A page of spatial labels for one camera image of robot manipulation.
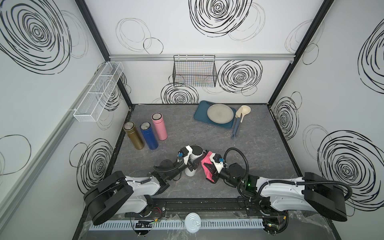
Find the pink cloth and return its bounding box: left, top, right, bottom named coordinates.
left=201, top=151, right=216, bottom=184

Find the white thermos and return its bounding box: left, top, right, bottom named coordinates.
left=185, top=145, right=204, bottom=177

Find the pink thermos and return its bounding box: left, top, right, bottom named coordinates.
left=152, top=113, right=168, bottom=141

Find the blue thermos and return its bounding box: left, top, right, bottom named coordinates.
left=140, top=122, right=159, bottom=150

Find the gold thermos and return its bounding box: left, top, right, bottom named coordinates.
left=123, top=122, right=145, bottom=150

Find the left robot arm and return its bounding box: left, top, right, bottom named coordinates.
left=84, top=145, right=208, bottom=226

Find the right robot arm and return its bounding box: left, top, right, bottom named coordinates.
left=203, top=163, right=353, bottom=222

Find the teal tray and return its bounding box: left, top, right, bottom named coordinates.
left=194, top=101, right=235, bottom=130

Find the grey round plate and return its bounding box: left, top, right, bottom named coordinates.
left=207, top=104, right=234, bottom=124

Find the white round can lid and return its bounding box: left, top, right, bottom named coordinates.
left=184, top=213, right=202, bottom=234

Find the beige ladle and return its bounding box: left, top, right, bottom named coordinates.
left=241, top=105, right=251, bottom=123

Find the white mesh shelf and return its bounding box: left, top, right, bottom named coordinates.
left=73, top=62, right=124, bottom=123

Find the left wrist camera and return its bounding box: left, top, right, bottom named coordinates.
left=177, top=146, right=193, bottom=165

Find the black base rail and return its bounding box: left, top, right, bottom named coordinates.
left=125, top=197, right=289, bottom=220

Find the white slotted cable duct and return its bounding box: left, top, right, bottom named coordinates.
left=89, top=219, right=264, bottom=231

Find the blue handled utensil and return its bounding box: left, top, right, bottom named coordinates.
left=232, top=107, right=243, bottom=139

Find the black wire basket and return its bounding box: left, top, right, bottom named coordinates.
left=172, top=55, right=218, bottom=88

